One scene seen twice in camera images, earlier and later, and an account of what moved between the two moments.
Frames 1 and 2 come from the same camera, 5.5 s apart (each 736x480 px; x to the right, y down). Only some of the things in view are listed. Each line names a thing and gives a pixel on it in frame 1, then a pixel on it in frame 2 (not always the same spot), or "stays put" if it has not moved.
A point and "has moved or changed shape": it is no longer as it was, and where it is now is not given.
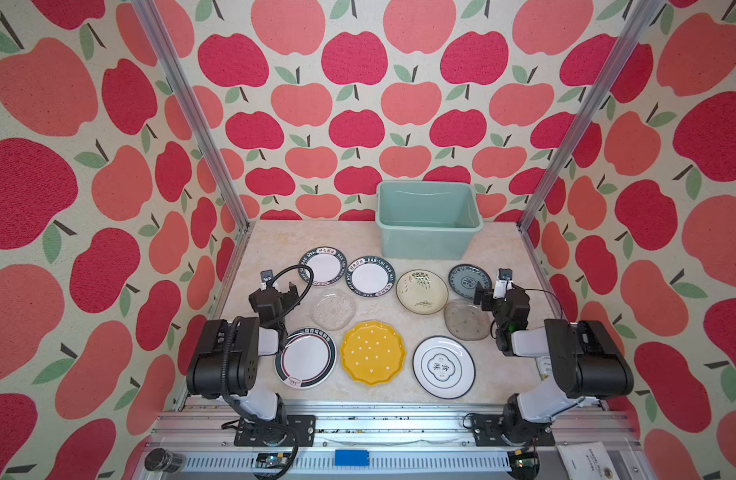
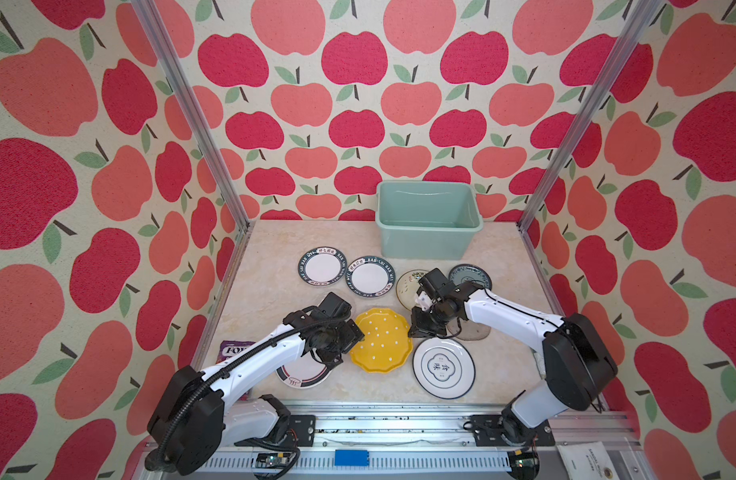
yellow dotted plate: x=372 y=352 has moved or changed shape
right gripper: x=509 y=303 -> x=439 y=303
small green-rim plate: x=329 y=266 stays put
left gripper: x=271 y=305 -> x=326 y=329
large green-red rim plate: x=307 y=359 stays put
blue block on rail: x=348 y=457 stays put
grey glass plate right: x=466 y=320 stays put
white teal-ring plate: x=443 y=367 stays put
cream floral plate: x=422 y=292 stays put
